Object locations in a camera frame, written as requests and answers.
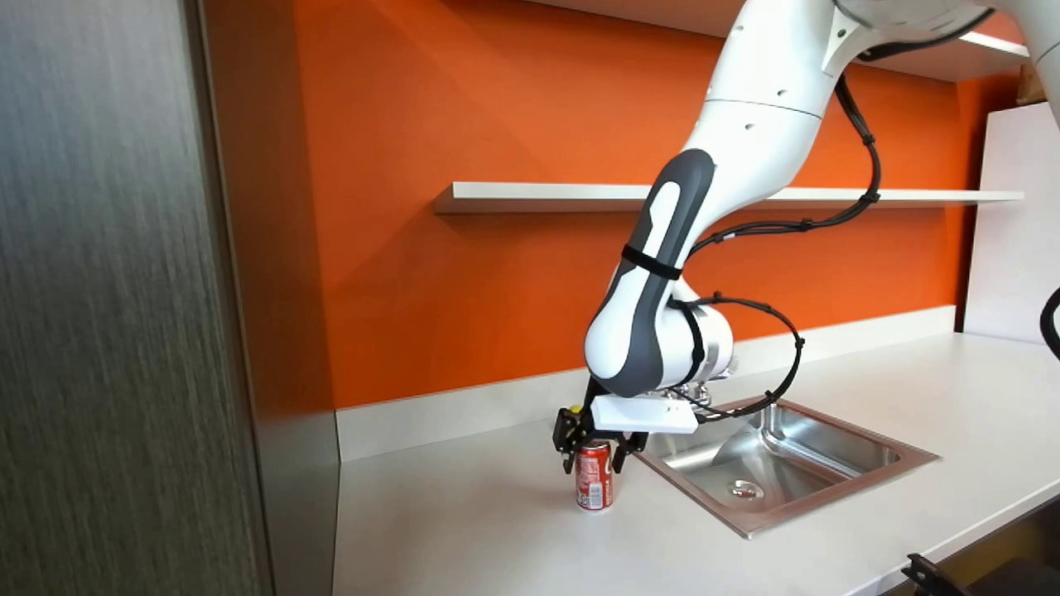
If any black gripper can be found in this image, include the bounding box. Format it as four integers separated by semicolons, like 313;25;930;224
554;376;651;478

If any red soda can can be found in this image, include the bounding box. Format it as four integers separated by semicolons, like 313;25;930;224
572;436;616;512

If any white backsplash strip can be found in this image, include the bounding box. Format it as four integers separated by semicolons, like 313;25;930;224
333;306;960;463

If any stainless steel sink basin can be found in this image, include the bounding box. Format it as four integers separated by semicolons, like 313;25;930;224
631;395;940;543

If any white side panel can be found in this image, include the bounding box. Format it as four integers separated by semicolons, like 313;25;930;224
960;98;1060;346

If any tall dark wood-grain cabinet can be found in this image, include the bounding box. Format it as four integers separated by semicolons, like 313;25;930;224
0;0;343;596

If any brown cardboard box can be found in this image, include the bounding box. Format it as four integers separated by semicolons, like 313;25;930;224
1012;58;1060;108

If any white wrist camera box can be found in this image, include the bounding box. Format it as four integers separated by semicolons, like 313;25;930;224
588;395;701;436

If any long white wall shelf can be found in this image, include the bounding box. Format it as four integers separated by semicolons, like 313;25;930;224
429;180;1027;219

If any black bracket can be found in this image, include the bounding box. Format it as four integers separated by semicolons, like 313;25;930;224
896;548;965;596

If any high wall shelf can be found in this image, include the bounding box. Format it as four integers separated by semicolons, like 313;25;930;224
548;0;1048;86

